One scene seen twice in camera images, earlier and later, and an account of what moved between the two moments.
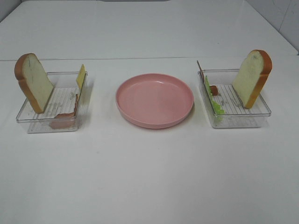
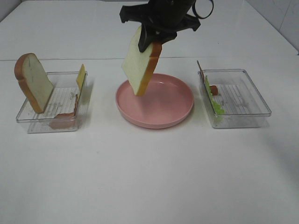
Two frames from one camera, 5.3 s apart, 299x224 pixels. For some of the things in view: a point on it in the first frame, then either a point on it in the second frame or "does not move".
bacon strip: [213, 89] does not move
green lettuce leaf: [218, 110] does not move
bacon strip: [65, 120] does not move
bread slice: [252, 77] -> [138, 65]
